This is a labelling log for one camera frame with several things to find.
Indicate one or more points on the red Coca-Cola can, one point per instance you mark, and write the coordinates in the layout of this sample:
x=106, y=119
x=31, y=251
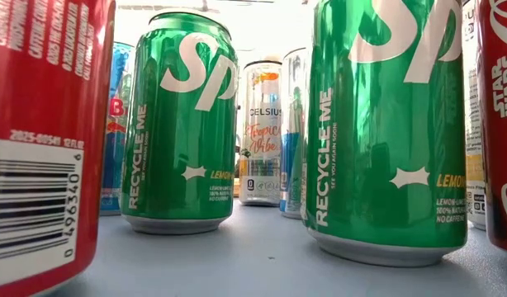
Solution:
x=503, y=144
x=43, y=103

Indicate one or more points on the blue silver Red Bull can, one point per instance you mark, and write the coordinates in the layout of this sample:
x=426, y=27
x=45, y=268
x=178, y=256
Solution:
x=290, y=165
x=115, y=165

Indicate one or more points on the green Sprite can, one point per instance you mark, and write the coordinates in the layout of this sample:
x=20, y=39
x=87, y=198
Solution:
x=381, y=136
x=175, y=144

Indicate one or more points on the wooden slatted shelf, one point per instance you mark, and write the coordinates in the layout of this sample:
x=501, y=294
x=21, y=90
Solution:
x=236, y=191

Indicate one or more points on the white Celsius can black lid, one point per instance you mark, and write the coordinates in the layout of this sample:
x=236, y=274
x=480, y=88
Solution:
x=473, y=123
x=259, y=144

